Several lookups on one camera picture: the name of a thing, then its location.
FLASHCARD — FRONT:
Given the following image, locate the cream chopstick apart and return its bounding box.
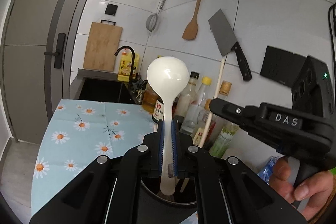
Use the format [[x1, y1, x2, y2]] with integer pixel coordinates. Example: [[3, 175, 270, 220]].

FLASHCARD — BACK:
[[198, 56, 227, 148]]

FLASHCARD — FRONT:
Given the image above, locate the cream plastic spoon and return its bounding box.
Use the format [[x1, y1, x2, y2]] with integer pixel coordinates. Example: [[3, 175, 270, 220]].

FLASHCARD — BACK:
[[147, 56, 189, 196]]

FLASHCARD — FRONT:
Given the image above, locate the kitchen cleaver knife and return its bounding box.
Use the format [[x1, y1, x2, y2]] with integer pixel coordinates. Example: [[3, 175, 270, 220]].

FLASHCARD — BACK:
[[209, 9, 252, 81]]

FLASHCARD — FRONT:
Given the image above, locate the person's right hand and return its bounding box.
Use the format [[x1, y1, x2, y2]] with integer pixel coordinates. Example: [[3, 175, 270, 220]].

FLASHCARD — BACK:
[[268, 156, 336, 221]]

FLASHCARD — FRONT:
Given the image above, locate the dark soy sauce bottle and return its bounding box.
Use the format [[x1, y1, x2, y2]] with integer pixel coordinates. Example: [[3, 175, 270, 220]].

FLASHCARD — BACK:
[[152, 97, 164, 123]]

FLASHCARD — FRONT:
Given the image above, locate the green label oil bottle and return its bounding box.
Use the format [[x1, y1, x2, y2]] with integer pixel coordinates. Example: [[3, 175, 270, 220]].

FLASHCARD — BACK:
[[209, 123, 239, 158]]

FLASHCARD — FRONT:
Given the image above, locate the white blue salt bag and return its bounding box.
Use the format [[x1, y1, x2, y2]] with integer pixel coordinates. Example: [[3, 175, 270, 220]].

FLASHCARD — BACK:
[[258, 156, 280, 184]]

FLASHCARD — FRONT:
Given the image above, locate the cooking oil bottle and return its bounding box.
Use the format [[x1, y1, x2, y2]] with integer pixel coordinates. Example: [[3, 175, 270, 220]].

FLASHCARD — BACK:
[[142, 83, 158, 114]]

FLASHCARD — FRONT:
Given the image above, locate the black utensil holder cup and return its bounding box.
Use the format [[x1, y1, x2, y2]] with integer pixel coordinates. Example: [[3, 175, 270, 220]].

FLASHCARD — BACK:
[[137, 178, 197, 223]]

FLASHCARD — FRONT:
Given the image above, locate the daisy print blue tablecloth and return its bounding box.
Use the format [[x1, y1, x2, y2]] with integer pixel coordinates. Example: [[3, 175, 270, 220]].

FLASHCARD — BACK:
[[31, 100, 158, 223]]

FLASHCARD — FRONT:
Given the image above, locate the yellow dish soap bottle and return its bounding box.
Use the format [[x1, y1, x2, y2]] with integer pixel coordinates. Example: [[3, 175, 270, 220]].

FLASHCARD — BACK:
[[117, 49, 139, 82]]

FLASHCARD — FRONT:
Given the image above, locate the black faucet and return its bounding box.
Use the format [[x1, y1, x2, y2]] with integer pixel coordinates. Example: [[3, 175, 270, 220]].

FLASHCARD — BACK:
[[114, 46, 136, 83]]

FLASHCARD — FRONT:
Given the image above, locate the wooden cutting board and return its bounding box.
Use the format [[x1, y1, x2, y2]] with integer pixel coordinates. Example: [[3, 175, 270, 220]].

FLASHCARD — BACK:
[[83, 22, 123, 72]]

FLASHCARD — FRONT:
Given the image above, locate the wooden spatula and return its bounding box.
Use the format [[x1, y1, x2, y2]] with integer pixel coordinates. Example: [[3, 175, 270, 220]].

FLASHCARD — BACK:
[[182, 0, 201, 40]]

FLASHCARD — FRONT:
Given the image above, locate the metal strainer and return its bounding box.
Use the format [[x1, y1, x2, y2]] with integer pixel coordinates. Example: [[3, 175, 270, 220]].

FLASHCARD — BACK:
[[145, 0, 166, 32]]

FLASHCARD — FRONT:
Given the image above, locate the grey door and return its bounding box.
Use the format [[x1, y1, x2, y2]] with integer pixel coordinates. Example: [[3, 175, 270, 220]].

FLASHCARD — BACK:
[[1, 0, 87, 144]]

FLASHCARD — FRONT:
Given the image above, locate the black tracking camera box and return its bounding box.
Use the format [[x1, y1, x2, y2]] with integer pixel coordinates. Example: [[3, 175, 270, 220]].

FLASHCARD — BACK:
[[291, 56, 335, 119]]

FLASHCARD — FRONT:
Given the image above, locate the black wall panel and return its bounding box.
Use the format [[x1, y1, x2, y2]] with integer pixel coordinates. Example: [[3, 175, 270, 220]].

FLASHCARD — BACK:
[[260, 46, 306, 88]]

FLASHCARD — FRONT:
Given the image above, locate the black cable on wall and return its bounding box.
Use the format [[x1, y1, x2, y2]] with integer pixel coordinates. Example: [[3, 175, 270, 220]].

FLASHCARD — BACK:
[[327, 2, 336, 38]]

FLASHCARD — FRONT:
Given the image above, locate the black door handle lock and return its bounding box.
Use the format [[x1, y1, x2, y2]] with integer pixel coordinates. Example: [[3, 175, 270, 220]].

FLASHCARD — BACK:
[[44, 33, 66, 69]]

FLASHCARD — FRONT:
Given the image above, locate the black wall socket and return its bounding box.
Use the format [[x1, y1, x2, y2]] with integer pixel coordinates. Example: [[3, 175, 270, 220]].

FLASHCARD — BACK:
[[104, 3, 118, 16]]

